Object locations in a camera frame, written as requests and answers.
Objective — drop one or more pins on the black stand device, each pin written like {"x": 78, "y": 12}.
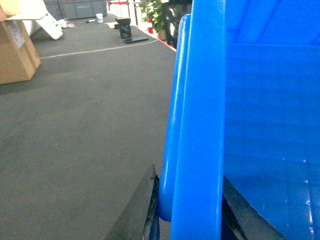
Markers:
{"x": 124, "y": 26}

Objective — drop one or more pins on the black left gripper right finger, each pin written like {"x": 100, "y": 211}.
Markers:
{"x": 240, "y": 221}

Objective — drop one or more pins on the black office chair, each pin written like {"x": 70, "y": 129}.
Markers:
{"x": 174, "y": 10}

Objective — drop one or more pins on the green potted plant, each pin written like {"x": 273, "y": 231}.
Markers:
{"x": 153, "y": 18}

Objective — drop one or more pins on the brown cardboard box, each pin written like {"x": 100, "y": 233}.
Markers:
{"x": 18, "y": 57}

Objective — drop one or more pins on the large blue plastic crate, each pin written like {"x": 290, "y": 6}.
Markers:
{"x": 245, "y": 105}

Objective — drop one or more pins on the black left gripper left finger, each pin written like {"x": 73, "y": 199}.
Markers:
{"x": 140, "y": 218}

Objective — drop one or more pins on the white paper cup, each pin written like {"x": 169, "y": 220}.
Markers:
{"x": 100, "y": 17}

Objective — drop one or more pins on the white foam piece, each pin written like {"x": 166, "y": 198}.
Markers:
{"x": 47, "y": 21}

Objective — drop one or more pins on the grey storage bin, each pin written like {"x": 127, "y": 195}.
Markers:
{"x": 76, "y": 9}

